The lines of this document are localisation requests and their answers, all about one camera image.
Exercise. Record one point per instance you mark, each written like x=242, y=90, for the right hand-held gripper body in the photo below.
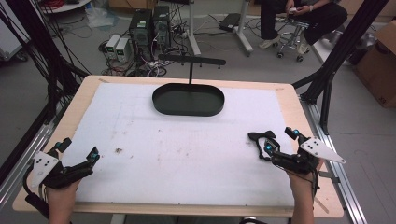
x=306, y=155

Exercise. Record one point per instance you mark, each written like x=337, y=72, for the computer towers on floor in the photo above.
x=146, y=65

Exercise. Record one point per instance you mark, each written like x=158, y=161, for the chrome wheeled stool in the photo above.
x=292, y=37

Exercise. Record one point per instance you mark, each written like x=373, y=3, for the slim black computer tower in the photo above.
x=162, y=26

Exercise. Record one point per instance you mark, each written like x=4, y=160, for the brown cardboard box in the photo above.
x=378, y=68

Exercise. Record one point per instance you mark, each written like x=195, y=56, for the person's right hand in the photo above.
x=303, y=182

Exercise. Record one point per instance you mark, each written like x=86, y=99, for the person's left hand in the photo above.
x=63, y=194

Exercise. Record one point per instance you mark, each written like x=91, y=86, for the grey wheeled case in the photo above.
x=11, y=40

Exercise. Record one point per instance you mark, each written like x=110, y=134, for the white power supply unit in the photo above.
x=111, y=46
x=122, y=49

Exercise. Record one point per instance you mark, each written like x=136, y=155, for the white table mat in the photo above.
x=174, y=161

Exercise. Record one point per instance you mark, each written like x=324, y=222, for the black metal frame strut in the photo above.
x=342, y=46
x=37, y=46

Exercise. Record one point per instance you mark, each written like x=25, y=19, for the clear plastic bag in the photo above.
x=101, y=17

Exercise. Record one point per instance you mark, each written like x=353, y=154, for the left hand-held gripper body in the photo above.
x=46, y=168

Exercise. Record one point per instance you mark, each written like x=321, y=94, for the round white table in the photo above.
x=67, y=5

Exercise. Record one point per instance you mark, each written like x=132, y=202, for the white desk leg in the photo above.
x=244, y=31
x=193, y=31

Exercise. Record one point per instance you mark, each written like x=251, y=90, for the aluminium rail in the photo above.
x=21, y=155
x=339, y=174

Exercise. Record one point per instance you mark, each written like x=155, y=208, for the flat black box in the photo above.
x=229, y=21

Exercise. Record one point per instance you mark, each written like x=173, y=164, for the black hanger stand with tray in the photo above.
x=188, y=99

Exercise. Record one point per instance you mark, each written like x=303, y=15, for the large black computer tower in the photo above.
x=140, y=32

